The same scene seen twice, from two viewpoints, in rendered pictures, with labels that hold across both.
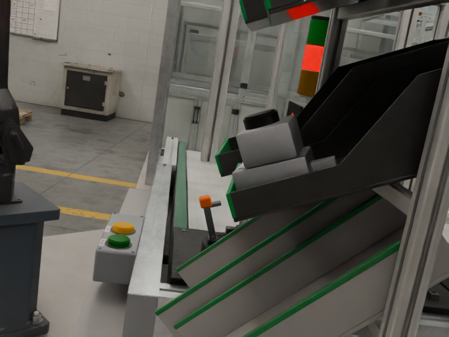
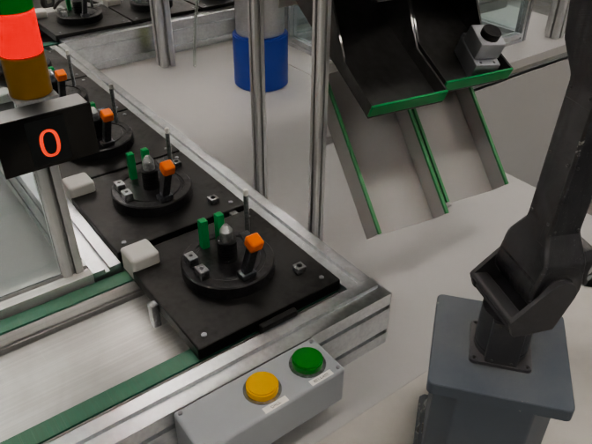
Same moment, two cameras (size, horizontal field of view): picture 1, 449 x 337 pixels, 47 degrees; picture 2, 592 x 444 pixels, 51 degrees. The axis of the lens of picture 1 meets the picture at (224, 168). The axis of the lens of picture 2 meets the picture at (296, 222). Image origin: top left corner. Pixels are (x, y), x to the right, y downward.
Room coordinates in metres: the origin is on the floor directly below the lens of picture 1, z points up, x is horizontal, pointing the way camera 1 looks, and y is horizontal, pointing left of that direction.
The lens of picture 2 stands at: (1.17, 0.63, 1.57)
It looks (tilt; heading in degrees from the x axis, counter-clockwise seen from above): 35 degrees down; 239
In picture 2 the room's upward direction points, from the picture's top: straight up
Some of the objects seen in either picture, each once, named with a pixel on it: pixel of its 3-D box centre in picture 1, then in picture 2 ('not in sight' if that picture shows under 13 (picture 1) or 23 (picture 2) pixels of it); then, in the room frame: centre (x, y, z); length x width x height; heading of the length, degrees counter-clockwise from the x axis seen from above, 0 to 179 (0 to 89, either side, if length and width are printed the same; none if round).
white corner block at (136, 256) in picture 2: not in sight; (140, 259); (0.99, -0.14, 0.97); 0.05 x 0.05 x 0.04; 6
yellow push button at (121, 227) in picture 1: (123, 229); (262, 388); (0.94, 0.17, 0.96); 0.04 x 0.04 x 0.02
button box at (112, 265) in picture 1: (121, 245); (262, 404); (0.94, 0.17, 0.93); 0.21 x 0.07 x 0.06; 6
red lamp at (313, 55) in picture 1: (315, 58); (16, 31); (1.08, -0.15, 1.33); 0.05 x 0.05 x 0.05
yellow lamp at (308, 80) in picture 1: (311, 83); (26, 72); (1.08, -0.15, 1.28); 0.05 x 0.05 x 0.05
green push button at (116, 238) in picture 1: (118, 243); (307, 362); (0.87, 0.16, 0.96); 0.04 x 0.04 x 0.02
